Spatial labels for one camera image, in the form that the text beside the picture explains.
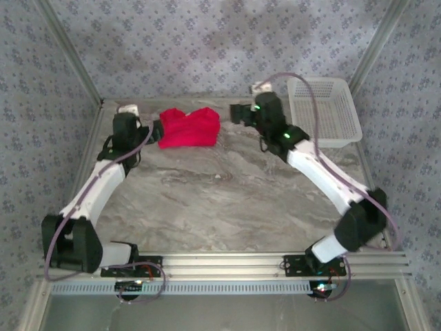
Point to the aluminium frame post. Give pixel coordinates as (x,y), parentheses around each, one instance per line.
(373,51)
(71,51)

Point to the aluminium extrusion mounting rail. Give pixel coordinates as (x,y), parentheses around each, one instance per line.
(224,265)

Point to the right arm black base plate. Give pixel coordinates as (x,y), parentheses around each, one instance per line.
(296,265)

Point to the aluminium frame leg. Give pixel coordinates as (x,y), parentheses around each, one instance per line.
(411,307)
(36,307)

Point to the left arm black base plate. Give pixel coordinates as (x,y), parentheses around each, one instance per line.
(151,269)

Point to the table side aluminium rail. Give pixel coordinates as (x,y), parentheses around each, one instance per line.
(95,120)
(365,162)

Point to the red t-shirt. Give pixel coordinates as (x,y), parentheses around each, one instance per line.
(189,131)

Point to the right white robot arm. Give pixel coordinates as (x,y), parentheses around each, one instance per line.
(317,172)

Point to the white perforated plastic basket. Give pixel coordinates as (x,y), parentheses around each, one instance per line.
(330,113)

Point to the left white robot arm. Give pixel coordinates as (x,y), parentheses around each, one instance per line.
(100,189)

